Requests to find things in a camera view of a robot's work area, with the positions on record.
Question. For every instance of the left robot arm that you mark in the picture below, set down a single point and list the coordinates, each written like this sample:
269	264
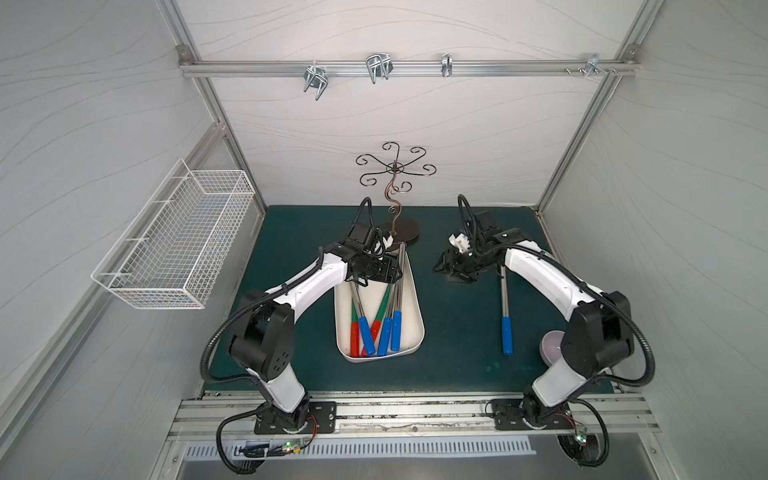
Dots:
251	464

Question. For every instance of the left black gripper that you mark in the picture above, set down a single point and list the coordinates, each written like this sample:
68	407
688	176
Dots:
380	269

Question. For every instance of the aluminium crossbar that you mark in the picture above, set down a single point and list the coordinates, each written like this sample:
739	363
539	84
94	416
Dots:
401	68

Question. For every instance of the purple bowl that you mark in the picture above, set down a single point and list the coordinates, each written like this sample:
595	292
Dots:
550	347

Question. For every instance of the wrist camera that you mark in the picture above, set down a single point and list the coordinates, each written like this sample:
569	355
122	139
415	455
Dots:
463	243
369	239

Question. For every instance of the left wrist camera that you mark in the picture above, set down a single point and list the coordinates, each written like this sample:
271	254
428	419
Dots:
369	239

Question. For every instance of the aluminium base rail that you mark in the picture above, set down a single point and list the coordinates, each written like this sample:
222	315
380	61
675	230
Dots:
401	414

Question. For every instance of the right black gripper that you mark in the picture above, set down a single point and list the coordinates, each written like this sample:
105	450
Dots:
458	262

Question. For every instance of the green hoe red grip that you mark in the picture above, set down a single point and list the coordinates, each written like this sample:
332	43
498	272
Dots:
354	339
378	318

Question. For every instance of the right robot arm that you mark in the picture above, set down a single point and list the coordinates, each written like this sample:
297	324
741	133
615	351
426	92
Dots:
601	343

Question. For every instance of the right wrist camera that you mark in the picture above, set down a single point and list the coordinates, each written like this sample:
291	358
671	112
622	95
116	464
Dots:
463	243

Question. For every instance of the metal hook clamp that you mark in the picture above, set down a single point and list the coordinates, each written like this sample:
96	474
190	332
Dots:
446	65
592	67
315	78
379	66

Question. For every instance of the white storage box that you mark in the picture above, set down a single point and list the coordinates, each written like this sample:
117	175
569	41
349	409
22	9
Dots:
412	327

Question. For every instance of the green table mat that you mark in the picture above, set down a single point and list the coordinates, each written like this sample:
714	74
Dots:
462	347

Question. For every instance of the white wire basket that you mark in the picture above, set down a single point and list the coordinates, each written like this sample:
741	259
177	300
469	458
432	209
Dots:
171	253

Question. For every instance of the metal jewelry tree stand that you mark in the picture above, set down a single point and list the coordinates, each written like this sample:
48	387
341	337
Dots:
397	172

